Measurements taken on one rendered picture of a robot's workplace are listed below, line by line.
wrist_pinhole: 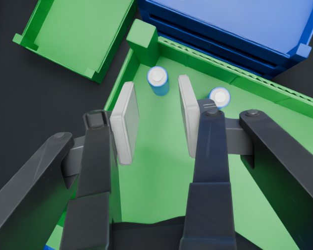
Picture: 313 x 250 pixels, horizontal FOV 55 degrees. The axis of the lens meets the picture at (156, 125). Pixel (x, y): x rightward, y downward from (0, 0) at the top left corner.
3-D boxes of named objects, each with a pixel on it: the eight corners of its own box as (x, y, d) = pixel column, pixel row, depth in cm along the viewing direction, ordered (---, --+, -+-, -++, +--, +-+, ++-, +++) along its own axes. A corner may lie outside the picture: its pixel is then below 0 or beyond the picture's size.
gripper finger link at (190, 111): (184, 108, 15) (199, 106, 15) (177, 75, 22) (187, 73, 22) (190, 159, 16) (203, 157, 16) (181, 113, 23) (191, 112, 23)
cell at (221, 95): (222, 99, 31) (234, 91, 25) (215, 116, 31) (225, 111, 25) (206, 93, 32) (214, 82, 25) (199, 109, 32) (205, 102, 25)
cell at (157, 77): (172, 83, 32) (171, 70, 25) (165, 98, 32) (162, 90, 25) (156, 76, 32) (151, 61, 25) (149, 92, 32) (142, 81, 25)
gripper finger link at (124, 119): (132, 165, 17) (118, 167, 17) (139, 118, 23) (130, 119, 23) (122, 115, 16) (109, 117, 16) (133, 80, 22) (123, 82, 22)
